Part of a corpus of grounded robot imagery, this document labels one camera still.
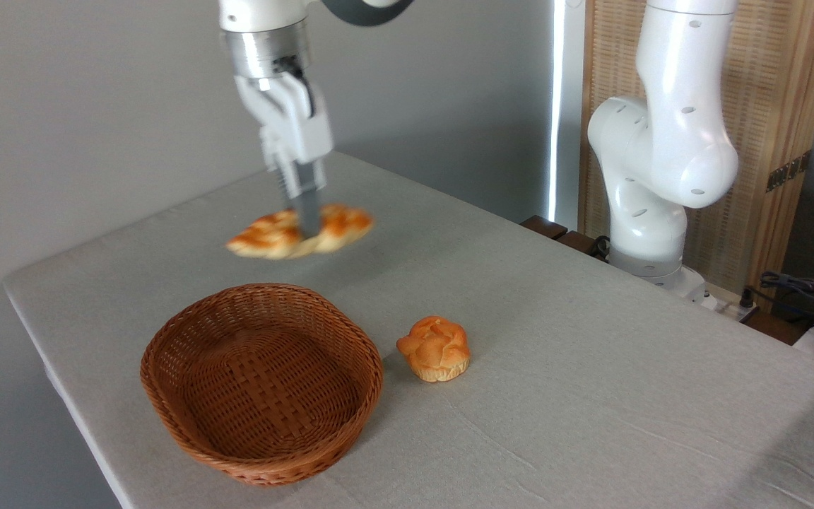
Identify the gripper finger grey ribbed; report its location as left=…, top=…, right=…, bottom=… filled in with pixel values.
left=285, top=160, right=327, bottom=238
left=269, top=164, right=295, bottom=206

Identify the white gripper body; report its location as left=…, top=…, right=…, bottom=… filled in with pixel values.
left=234, top=69, right=334, bottom=169

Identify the long braided bread loaf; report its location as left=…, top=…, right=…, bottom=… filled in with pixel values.
left=225, top=204, right=375, bottom=261

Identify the brown wicker basket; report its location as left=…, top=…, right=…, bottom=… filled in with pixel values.
left=140, top=283, right=384, bottom=487

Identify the round knotted bread bun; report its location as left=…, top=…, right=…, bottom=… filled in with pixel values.
left=396, top=315, right=471, bottom=383

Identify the dark wooden block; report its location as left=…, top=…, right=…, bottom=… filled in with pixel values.
left=520, top=215, right=610, bottom=259

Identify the grey tablecloth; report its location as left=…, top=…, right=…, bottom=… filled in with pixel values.
left=3, top=151, right=814, bottom=509

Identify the wooden slatted folding screen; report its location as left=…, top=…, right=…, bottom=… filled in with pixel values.
left=580, top=0, right=814, bottom=313

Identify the black metal screen hinge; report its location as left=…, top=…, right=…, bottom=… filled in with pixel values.
left=765, top=149, right=813, bottom=192

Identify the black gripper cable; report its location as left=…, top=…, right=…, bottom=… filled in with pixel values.
left=274, top=58, right=317, bottom=118

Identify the white vertical window frame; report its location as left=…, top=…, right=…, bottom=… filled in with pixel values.
left=548, top=0, right=586, bottom=230

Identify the black cable bundle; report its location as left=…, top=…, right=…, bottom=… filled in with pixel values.
left=739, top=271, right=814, bottom=333

